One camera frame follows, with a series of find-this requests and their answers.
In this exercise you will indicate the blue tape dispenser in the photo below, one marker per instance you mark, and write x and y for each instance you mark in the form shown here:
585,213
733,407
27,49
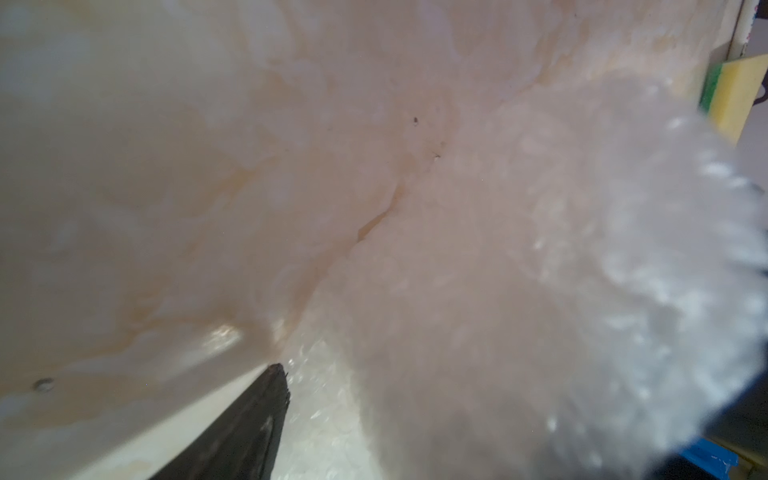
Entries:
710,457

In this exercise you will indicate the yellow sponge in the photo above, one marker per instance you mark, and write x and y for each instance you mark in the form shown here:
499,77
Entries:
729,92

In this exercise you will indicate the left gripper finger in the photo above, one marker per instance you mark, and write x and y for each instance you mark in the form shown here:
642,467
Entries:
243,442

